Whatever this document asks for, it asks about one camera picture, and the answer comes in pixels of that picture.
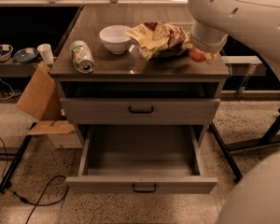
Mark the crushed soda can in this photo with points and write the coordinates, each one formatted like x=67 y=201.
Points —
x=81 y=57

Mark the yellow brown chip bag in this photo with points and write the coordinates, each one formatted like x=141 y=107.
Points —
x=158 y=40

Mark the brown cardboard box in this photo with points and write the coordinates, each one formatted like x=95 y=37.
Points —
x=40 y=100

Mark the open middle drawer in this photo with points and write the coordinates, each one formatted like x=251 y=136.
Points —
x=122 y=159

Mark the black left stand leg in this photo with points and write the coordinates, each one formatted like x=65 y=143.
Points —
x=6 y=180

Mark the white ceramic bowl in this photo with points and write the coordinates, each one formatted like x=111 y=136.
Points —
x=115 y=39

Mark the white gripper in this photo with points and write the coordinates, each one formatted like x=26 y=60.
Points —
x=206 y=45

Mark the grey drawer cabinet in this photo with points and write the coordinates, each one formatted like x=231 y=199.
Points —
x=129 y=75

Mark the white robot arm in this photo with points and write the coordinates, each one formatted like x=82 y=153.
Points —
x=255 y=23

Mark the closed upper drawer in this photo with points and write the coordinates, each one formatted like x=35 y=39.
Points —
x=152 y=111

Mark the red apple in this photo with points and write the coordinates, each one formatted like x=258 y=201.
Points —
x=196 y=55

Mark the white paper cup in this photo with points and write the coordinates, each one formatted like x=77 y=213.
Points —
x=46 y=53

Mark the black table leg frame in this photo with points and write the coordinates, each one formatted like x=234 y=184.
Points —
x=270 y=138

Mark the blue patterned bowl left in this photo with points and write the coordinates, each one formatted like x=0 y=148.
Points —
x=5 y=52

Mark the blue patterned bowl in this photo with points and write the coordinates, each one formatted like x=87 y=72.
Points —
x=25 y=56
x=5 y=52

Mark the blue patterned bowl right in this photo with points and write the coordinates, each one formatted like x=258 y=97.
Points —
x=25 y=56

